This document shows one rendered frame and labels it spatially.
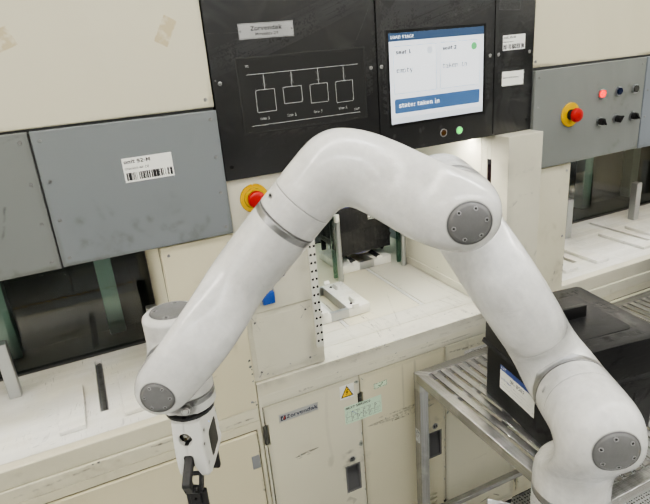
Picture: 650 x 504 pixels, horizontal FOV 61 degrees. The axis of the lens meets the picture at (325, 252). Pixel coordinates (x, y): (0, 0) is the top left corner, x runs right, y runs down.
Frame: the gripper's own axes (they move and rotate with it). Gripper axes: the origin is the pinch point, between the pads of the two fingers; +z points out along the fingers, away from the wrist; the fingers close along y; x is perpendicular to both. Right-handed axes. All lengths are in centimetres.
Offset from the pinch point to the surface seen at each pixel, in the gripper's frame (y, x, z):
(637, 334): 37, -89, 0
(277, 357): 52, -7, 8
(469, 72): 77, -61, -56
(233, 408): 45.8, 5.4, 18.6
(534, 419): 35, -67, 20
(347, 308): 82, -25, 11
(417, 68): 70, -47, -59
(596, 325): 42, -82, 0
